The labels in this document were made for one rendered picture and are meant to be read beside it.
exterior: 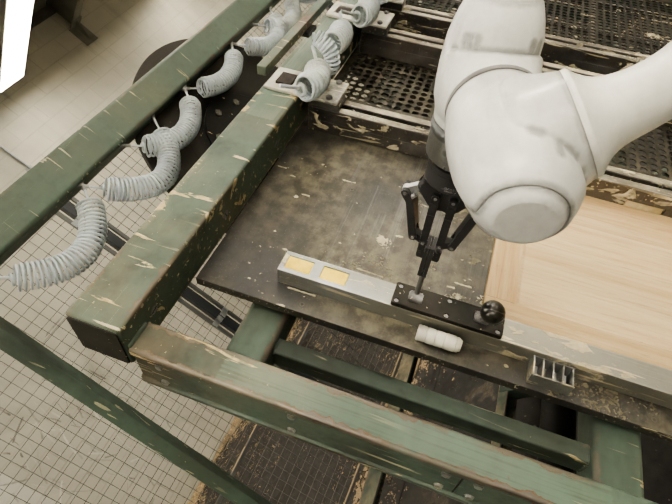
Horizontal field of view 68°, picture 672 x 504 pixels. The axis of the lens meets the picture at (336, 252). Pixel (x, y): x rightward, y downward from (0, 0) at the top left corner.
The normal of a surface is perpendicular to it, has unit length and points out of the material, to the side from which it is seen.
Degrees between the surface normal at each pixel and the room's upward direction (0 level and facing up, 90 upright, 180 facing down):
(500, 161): 35
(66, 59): 90
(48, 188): 90
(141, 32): 90
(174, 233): 55
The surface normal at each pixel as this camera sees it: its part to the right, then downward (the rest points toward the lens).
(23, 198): 0.59, -0.36
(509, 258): 0.06, -0.66
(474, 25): -0.71, 0.12
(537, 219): -0.18, 0.80
